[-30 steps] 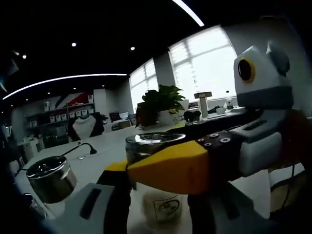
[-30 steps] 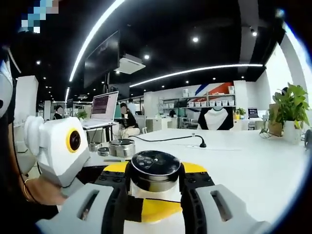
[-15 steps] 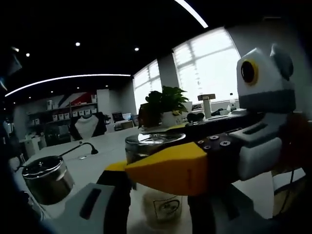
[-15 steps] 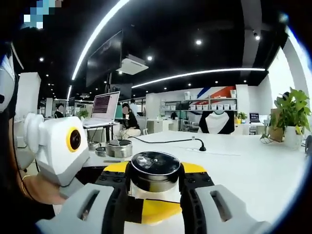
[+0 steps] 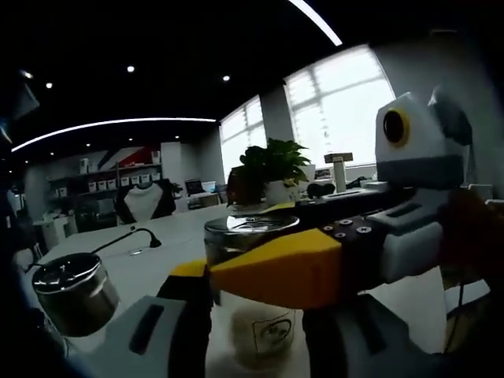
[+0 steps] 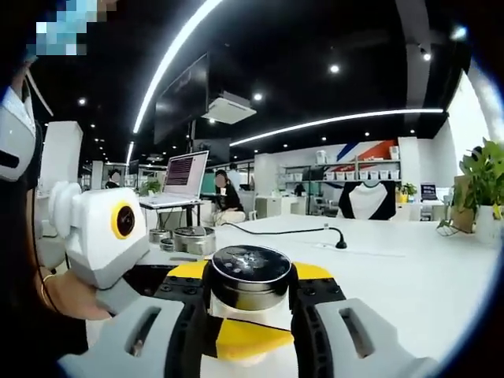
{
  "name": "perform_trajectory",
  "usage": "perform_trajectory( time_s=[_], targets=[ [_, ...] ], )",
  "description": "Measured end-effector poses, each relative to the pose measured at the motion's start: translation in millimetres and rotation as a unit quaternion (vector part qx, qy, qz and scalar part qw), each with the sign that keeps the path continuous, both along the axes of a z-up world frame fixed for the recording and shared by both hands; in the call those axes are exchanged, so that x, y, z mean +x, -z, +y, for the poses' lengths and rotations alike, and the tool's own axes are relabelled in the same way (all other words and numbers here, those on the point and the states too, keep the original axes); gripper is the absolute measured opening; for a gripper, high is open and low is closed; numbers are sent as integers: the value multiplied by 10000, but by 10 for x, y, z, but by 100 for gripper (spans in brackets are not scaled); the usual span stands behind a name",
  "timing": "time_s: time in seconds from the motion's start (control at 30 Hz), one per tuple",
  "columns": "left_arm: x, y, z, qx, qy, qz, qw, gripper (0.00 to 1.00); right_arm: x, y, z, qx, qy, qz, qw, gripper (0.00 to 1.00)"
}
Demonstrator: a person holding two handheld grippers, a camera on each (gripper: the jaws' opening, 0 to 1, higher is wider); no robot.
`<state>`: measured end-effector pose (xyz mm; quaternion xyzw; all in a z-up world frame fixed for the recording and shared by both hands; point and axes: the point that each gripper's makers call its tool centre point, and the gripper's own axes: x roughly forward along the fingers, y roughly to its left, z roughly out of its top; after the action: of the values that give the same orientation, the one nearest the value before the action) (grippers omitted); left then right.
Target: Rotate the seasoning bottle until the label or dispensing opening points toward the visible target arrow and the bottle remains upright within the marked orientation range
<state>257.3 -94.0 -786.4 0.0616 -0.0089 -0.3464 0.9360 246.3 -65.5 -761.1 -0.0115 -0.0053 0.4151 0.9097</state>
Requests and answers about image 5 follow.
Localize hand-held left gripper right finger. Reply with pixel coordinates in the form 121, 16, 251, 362
302, 293, 450, 378

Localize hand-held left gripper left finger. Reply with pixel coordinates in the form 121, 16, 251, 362
65, 259, 216, 378

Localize tall seasoning bottle white powder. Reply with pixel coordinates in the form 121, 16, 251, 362
203, 214, 306, 373

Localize tall seasoning bottle brown grains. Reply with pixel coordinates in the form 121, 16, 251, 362
31, 253, 120, 355

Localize person's right hand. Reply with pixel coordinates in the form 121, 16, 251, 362
439, 191, 499, 284

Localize white thermos flask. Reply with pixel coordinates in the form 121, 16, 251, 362
333, 156, 347, 194

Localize black headphones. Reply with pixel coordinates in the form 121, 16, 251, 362
306, 182, 336, 198

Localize green potted plant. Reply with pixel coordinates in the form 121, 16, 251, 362
232, 137, 312, 206

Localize brown paper bag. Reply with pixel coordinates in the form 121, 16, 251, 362
226, 167, 255, 206

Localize straight ceiling light strip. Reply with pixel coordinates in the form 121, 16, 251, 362
287, 0, 343, 46

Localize shelf with white bins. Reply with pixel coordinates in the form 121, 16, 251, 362
46, 151, 165, 198

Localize curved ceiling light strip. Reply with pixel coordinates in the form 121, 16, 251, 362
10, 116, 218, 154

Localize ceiling air conditioner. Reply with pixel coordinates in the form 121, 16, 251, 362
9, 80, 41, 121

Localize black power cable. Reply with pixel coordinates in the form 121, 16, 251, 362
92, 227, 162, 253

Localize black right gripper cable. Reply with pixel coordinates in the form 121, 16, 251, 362
444, 271, 472, 351

